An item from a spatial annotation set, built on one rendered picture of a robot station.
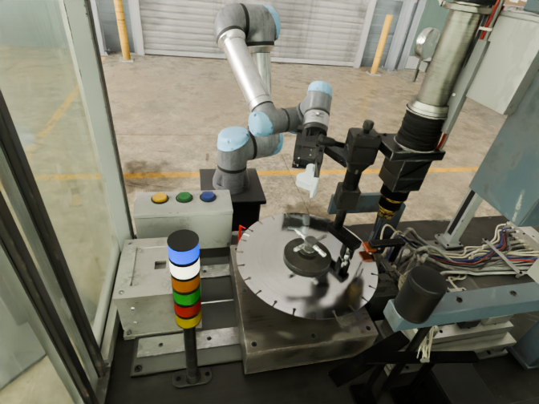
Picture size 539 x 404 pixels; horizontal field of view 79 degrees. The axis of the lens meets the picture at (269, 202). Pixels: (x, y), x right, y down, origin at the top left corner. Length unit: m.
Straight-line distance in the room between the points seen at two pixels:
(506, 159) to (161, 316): 0.73
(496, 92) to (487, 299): 0.36
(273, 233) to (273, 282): 0.16
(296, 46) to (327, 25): 0.67
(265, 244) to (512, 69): 0.56
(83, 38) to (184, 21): 5.76
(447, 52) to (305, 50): 6.27
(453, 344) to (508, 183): 0.46
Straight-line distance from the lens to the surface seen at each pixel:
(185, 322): 0.61
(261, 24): 1.25
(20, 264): 0.49
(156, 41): 6.52
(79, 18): 0.71
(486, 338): 1.00
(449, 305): 0.67
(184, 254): 0.48
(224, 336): 0.85
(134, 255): 0.85
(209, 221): 0.98
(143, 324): 0.85
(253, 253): 0.76
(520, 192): 0.59
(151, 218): 0.98
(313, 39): 6.86
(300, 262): 0.74
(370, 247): 0.82
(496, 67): 0.62
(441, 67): 0.63
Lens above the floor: 1.49
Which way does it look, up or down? 36 degrees down
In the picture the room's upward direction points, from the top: 7 degrees clockwise
